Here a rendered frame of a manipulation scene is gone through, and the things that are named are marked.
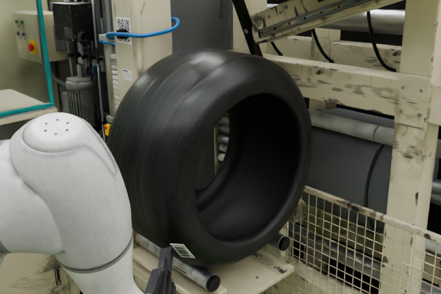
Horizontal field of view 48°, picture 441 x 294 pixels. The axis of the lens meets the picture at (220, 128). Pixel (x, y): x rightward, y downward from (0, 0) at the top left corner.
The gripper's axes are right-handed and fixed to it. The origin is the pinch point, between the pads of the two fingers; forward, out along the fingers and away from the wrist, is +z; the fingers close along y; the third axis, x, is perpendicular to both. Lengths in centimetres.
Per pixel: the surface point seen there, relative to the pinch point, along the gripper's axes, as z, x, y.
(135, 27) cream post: 55, 2, -34
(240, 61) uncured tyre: 34, 29, -25
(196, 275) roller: 5.4, 0.8, 15.1
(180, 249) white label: 2.7, 3.4, 0.1
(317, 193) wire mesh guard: 38, 33, 32
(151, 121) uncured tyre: 18.9, 7.5, -26.2
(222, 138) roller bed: 69, 4, 24
